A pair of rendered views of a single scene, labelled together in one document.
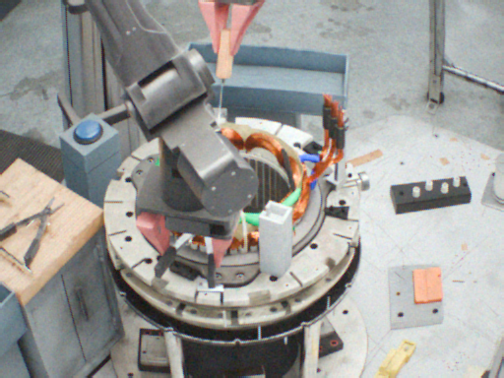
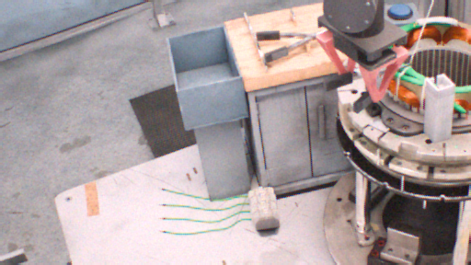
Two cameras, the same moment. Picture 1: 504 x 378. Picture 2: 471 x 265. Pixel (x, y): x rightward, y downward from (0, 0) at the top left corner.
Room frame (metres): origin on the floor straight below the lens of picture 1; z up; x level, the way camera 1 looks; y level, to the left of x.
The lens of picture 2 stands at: (0.31, -0.36, 1.72)
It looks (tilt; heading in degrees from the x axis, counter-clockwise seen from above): 40 degrees down; 50
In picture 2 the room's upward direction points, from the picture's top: 10 degrees counter-clockwise
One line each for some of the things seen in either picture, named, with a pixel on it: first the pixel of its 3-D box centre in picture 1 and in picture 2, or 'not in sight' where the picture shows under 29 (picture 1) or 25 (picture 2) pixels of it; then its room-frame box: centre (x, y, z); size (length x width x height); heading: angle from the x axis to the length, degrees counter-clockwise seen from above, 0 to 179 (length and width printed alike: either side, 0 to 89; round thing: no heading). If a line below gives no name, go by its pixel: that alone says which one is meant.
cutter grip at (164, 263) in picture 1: (164, 262); (338, 81); (0.89, 0.10, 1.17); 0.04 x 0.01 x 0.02; 153
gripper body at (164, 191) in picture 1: (187, 178); (361, 12); (0.90, 0.06, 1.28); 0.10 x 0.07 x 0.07; 76
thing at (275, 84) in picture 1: (265, 138); not in sight; (1.37, -0.02, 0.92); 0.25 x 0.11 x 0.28; 81
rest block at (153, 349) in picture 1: (155, 348); (369, 187); (1.03, 0.15, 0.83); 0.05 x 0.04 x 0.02; 177
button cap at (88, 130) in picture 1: (88, 130); (400, 10); (1.27, 0.24, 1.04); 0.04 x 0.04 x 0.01
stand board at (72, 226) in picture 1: (18, 228); (291, 42); (1.06, 0.33, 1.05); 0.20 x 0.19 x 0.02; 143
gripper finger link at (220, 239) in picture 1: (205, 230); (371, 65); (0.90, 0.05, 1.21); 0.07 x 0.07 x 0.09; 76
